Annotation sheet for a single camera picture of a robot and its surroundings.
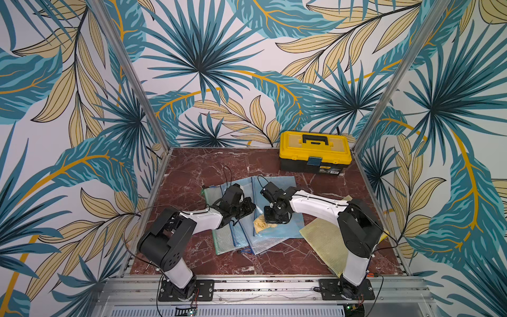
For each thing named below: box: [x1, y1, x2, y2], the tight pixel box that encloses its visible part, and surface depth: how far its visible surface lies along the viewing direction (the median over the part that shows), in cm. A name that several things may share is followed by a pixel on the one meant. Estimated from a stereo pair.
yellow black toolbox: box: [278, 130, 353, 176], surface depth 100 cm
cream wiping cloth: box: [253, 213, 278, 234], surface depth 87 cm
